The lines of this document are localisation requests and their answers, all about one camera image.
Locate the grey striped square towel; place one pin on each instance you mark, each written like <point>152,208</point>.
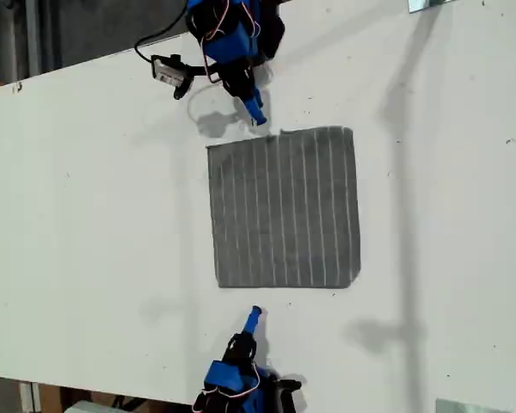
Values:
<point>284,206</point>

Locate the white box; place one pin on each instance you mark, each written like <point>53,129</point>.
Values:
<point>90,407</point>

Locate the white table leg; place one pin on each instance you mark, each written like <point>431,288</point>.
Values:
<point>29,396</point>

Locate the black camera stalk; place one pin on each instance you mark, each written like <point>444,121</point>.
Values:
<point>198,71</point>

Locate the black camera box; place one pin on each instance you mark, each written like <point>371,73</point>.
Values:
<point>290,384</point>
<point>167,71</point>

